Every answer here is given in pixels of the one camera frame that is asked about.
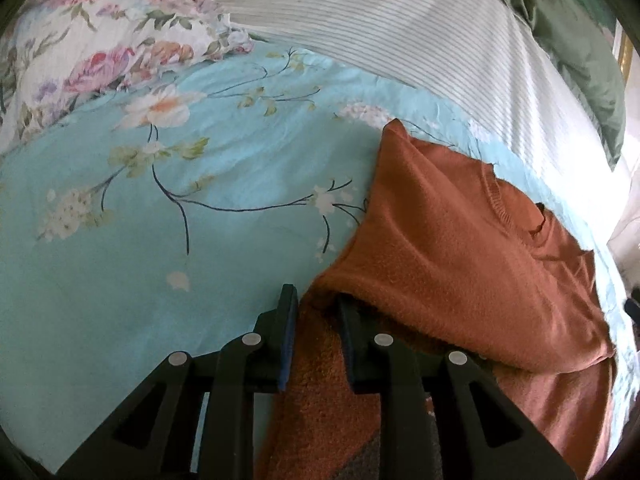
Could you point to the rust orange knit sweater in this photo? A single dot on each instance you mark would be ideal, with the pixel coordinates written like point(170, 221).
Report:
point(450, 280)

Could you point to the white floral pillow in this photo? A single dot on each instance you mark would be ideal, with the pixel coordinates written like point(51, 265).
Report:
point(95, 55)

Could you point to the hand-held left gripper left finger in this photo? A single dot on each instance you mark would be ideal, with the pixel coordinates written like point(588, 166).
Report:
point(285, 355)

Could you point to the green pillow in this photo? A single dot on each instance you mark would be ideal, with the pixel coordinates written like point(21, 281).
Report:
point(570, 40)

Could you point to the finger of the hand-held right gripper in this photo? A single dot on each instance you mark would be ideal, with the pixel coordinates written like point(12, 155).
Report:
point(633, 310)

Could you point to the white striped blanket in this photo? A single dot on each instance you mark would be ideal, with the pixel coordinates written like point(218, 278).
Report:
point(450, 45)

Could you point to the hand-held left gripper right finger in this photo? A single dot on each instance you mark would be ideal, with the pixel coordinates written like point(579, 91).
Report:
point(350, 345)

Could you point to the light blue floral bed sheet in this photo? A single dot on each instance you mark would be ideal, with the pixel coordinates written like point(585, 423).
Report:
point(165, 240)

